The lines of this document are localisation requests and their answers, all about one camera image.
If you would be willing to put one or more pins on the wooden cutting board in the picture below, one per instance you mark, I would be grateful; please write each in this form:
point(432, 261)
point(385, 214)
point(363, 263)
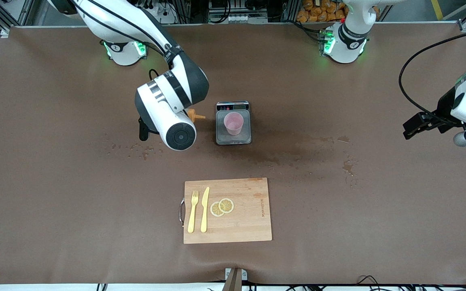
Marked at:
point(249, 226)

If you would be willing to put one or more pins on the pile of orange bread rolls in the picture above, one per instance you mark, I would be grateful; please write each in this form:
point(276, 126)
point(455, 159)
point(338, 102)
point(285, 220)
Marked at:
point(318, 12)

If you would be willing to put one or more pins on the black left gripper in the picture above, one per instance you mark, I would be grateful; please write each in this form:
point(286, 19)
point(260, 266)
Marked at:
point(443, 110)

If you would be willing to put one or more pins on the pink plastic cup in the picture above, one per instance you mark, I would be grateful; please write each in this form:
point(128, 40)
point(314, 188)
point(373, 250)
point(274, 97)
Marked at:
point(233, 123)

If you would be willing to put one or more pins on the yellow plastic knife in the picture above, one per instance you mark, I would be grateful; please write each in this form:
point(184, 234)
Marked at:
point(204, 214)

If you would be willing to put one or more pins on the brown table mat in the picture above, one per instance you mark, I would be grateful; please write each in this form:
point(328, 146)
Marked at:
point(95, 222)

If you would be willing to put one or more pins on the white power strip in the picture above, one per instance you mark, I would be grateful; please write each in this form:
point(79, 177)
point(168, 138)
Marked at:
point(152, 12)

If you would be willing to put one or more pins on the clear sauce bottle orange cap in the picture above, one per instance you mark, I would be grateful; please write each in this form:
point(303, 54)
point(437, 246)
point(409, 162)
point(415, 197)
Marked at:
point(193, 116)

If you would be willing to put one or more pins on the lemon slice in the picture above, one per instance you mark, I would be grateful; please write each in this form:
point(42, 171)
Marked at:
point(227, 205)

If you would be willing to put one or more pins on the control box with white plugs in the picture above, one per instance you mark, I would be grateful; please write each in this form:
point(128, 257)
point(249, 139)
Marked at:
point(237, 18)

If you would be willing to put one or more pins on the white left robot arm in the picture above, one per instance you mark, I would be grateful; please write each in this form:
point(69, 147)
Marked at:
point(346, 44)

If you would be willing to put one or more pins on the silver digital kitchen scale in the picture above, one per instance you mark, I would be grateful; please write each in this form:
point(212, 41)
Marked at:
point(220, 129)

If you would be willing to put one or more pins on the camera stand bracket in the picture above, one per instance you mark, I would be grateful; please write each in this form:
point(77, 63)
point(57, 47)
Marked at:
point(235, 283)

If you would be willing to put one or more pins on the yellow plastic fork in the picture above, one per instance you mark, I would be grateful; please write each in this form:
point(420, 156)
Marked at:
point(192, 218)

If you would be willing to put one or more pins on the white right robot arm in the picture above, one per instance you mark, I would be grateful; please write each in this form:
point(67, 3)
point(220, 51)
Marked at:
point(168, 121)

